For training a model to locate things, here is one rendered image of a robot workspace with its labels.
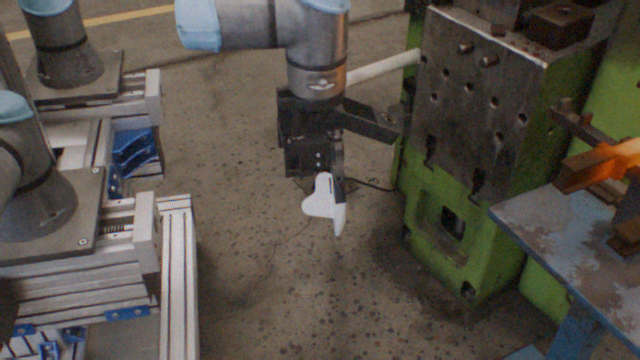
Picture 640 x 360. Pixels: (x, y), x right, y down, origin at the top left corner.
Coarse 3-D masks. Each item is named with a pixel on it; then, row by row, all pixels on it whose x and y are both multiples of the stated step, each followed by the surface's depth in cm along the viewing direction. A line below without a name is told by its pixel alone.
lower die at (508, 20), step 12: (456, 0) 141; (468, 0) 138; (480, 0) 135; (492, 0) 132; (504, 0) 129; (516, 0) 126; (528, 0) 127; (540, 0) 129; (552, 0) 132; (480, 12) 136; (492, 12) 133; (504, 12) 130; (516, 12) 127; (504, 24) 131; (516, 24) 129; (528, 24) 132
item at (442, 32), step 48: (432, 48) 146; (480, 48) 132; (528, 48) 124; (576, 48) 124; (480, 96) 138; (528, 96) 125; (576, 96) 134; (432, 144) 162; (480, 144) 144; (528, 144) 134; (480, 192) 151
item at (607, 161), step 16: (624, 144) 80; (560, 160) 75; (576, 160) 75; (592, 160) 75; (608, 160) 76; (624, 160) 76; (560, 176) 76; (576, 176) 76; (592, 176) 78; (608, 176) 79
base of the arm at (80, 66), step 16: (48, 48) 124; (64, 48) 125; (80, 48) 127; (48, 64) 126; (64, 64) 126; (80, 64) 128; (96, 64) 132; (48, 80) 128; (64, 80) 128; (80, 80) 129
